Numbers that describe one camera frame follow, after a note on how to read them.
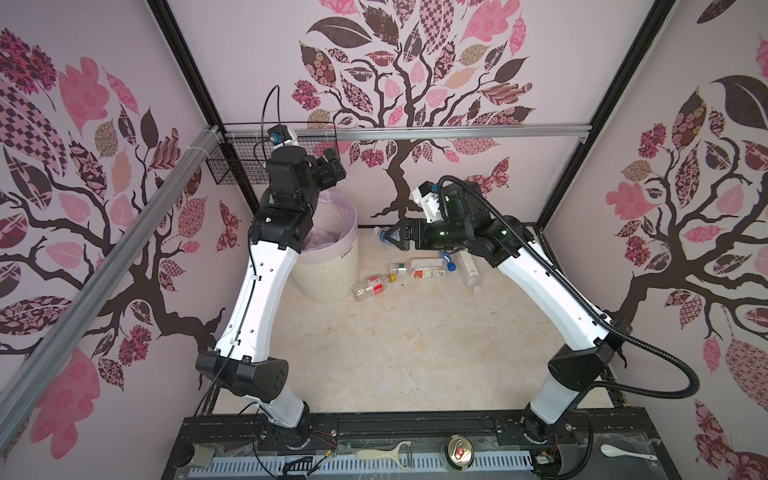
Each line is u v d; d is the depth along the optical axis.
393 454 0.70
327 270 0.83
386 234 0.64
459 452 0.62
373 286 0.97
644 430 0.74
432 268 1.05
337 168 0.60
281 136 0.52
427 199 0.61
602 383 0.50
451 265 1.03
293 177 0.45
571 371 0.46
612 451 0.71
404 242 0.59
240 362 0.40
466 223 0.50
